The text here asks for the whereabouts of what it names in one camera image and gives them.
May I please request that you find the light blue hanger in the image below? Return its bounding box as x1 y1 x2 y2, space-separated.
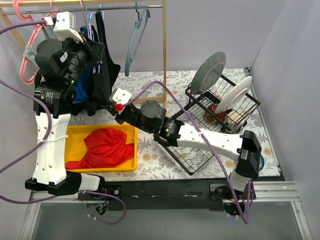
88 3 105 76

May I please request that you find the black tank top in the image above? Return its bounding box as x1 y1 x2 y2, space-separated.
86 11 121 116

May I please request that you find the red tank top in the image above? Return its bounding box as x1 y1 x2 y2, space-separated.
65 127 135 170

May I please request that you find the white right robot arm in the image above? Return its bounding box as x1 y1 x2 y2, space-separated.
111 100 262 199

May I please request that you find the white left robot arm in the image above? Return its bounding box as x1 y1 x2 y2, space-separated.
25 32 107 200

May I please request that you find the blue tank top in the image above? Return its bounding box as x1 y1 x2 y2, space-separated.
72 23 96 105

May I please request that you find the thin pink hanger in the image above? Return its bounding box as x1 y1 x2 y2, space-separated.
47 0 61 18
80 0 92 29

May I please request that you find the grey tank top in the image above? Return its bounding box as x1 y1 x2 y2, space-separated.
23 26 59 66

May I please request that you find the thick pink hanger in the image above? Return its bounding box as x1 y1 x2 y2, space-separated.
12 0 47 85

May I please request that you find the yellow plastic tray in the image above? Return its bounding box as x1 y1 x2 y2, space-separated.
64 123 138 173

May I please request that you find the red bowl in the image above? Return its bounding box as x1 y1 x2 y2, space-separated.
204 103 227 125

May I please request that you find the grey patterned plate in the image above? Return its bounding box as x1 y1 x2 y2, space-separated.
190 51 226 95

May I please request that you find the wooden clothes rack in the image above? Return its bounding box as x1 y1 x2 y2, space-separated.
0 0 167 109

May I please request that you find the cream bowl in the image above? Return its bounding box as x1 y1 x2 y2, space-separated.
223 110 247 134

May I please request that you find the white plate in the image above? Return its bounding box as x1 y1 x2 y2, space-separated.
215 76 252 113

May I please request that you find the blue white porcelain bowl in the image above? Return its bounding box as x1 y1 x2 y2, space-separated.
258 155 265 172

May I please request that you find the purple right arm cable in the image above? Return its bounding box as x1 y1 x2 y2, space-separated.
122 80 256 225

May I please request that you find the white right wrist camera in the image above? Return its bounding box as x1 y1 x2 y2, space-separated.
109 88 132 112

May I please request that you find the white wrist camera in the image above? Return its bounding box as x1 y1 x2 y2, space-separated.
53 11 83 43
109 88 132 112

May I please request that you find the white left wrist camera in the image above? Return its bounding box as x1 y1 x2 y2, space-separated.
53 11 83 43

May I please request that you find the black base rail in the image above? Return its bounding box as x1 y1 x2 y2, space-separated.
77 177 257 217

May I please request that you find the black wire dish rack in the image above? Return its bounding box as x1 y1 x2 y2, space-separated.
164 75 262 178

